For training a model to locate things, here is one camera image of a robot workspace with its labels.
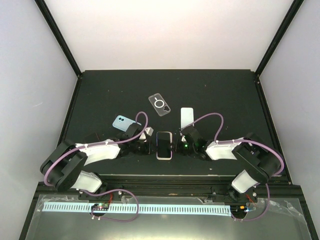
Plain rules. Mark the red cased phone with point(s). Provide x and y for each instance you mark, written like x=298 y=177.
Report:
x=91 y=138

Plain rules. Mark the small circuit board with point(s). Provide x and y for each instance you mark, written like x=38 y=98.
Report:
x=242 y=208
x=100 y=207

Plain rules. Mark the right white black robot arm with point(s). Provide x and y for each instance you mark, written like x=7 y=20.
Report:
x=259 y=162

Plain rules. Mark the light blue phone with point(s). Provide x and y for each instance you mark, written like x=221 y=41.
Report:
x=122 y=123

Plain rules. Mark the left black corner post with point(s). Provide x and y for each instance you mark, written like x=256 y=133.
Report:
x=46 y=13

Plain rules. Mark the clear magsafe phone case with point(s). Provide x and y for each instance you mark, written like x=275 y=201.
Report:
x=159 y=104

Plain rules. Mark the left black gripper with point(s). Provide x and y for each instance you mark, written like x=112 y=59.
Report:
x=149 y=150

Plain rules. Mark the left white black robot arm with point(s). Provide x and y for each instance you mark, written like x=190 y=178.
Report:
x=63 y=169

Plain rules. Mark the right black corner post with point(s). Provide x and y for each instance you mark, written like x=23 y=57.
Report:
x=283 y=27

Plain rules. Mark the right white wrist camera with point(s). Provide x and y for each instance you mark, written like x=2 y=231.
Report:
x=183 y=139

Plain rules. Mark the left small circuit board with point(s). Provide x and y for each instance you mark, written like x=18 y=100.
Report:
x=100 y=207

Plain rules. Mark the black corner post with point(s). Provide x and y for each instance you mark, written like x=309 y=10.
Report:
x=283 y=27
x=46 y=13

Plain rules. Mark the right small circuit board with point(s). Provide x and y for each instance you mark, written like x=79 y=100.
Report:
x=242 y=208

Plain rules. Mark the white phone face down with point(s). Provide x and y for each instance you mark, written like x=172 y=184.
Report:
x=186 y=116

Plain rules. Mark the white slotted cable duct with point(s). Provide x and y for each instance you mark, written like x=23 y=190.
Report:
x=155 y=209

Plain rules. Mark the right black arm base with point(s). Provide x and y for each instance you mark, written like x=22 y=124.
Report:
x=227 y=194

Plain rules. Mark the black front frame rail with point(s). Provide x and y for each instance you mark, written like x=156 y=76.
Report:
x=203 y=186

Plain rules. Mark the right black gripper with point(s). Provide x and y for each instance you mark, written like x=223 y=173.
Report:
x=176 y=147

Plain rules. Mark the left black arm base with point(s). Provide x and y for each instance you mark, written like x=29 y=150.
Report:
x=103 y=188

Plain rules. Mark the black screen phone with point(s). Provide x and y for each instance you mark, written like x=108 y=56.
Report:
x=164 y=145

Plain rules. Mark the beige pink phone case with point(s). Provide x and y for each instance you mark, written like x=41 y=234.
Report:
x=164 y=158

